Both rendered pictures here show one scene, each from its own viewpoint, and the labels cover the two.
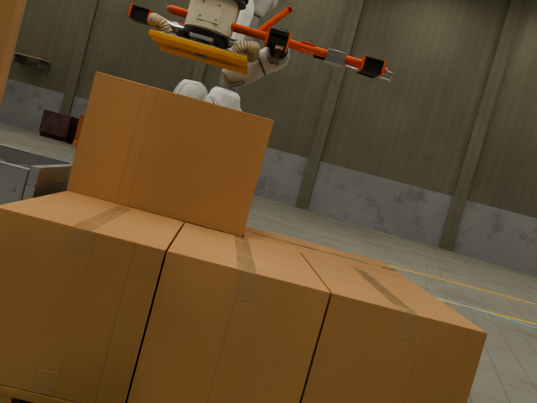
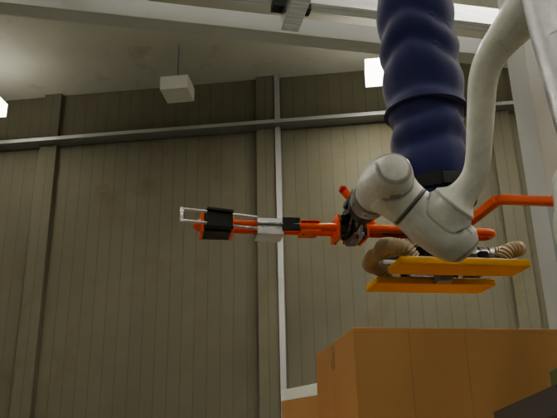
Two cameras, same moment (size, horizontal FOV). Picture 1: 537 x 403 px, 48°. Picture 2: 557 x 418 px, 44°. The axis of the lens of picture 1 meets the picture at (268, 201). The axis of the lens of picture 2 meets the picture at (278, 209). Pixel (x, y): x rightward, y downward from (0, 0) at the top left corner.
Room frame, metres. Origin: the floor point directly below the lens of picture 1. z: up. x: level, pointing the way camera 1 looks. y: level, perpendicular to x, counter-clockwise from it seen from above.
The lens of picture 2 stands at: (3.87, -0.30, 0.65)
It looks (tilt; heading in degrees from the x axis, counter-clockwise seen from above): 21 degrees up; 172
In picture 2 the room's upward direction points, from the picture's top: 1 degrees counter-clockwise
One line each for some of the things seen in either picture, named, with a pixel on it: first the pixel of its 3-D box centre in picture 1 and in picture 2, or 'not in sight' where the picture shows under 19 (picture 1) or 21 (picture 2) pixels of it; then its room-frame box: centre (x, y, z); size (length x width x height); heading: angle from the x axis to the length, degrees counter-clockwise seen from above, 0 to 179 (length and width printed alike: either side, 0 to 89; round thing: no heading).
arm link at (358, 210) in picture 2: (277, 52); (370, 199); (2.40, 0.12, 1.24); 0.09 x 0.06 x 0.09; 93
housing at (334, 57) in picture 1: (335, 57); (268, 230); (2.19, -0.09, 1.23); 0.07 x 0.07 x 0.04; 3
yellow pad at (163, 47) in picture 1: (204, 53); (457, 260); (2.26, 0.37, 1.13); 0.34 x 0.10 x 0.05; 93
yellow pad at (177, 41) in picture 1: (200, 44); (429, 279); (2.07, 0.37, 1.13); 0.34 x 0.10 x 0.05; 93
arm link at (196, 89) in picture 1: (188, 103); not in sight; (2.83, 0.48, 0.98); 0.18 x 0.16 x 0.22; 134
